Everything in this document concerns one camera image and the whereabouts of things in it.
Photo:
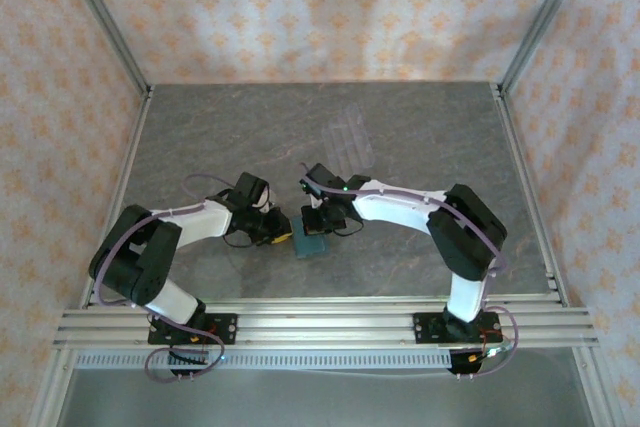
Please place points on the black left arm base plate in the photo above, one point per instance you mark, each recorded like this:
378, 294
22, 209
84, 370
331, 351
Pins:
225, 329

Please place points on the aluminium frame leg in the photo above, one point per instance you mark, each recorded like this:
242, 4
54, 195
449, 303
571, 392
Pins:
54, 387
592, 387

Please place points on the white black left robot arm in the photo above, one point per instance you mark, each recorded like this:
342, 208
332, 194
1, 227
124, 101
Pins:
200, 224

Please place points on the aluminium mounting rail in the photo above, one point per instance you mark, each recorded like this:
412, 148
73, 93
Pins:
325, 327

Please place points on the aluminium frame post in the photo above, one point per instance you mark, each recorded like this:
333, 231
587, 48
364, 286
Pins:
542, 22
107, 22

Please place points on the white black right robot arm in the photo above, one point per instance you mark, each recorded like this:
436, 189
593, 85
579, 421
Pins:
395, 212

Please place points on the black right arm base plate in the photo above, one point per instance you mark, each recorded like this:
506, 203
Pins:
425, 329

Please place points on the clear acrylic card stand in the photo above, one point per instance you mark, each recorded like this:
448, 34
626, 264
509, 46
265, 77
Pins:
350, 137

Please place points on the aluminium table side rail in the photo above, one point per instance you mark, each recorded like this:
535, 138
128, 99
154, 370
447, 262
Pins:
118, 197
527, 197

